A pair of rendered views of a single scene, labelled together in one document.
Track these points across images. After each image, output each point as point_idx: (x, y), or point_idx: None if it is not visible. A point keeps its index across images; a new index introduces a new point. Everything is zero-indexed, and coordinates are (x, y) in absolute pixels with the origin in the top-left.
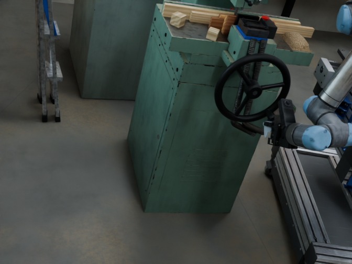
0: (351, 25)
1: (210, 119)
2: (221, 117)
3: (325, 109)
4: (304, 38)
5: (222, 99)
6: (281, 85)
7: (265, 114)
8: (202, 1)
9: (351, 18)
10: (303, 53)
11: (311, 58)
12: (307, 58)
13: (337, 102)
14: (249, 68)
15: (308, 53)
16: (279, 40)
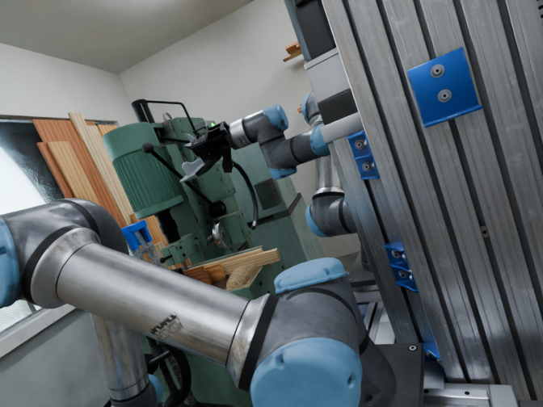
0: (317, 225)
1: (197, 396)
2: (207, 392)
3: (111, 405)
4: (244, 270)
5: (192, 371)
6: (167, 354)
7: (178, 397)
8: (195, 263)
9: (312, 218)
10: (235, 291)
11: (251, 293)
12: (246, 295)
13: (115, 392)
14: (149, 337)
15: (242, 289)
16: (225, 282)
